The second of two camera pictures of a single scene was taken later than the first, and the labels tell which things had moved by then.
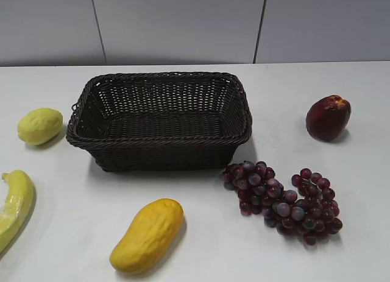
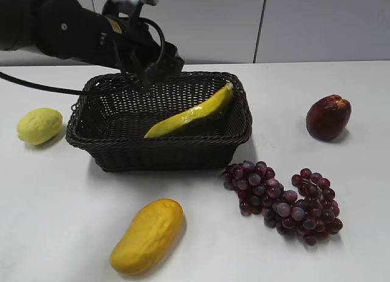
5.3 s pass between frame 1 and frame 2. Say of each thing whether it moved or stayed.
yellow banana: moved
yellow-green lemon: stayed
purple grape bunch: stayed
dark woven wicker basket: stayed
